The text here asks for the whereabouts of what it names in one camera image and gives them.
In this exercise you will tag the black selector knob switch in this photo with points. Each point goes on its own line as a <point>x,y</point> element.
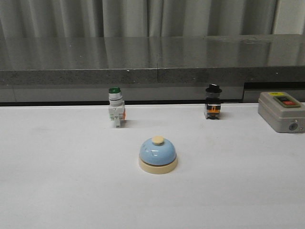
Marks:
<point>212,102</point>

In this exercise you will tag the grey stone counter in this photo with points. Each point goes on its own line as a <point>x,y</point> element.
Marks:
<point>150,70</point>

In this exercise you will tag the grey curtain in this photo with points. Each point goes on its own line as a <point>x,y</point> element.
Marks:
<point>135,18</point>

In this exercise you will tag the grey power switch box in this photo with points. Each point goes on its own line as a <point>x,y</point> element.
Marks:
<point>282,112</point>

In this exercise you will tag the blue and cream desk bell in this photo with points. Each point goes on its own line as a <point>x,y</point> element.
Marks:
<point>158,156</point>

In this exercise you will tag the green push button switch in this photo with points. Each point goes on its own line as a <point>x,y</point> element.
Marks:
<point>117,111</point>

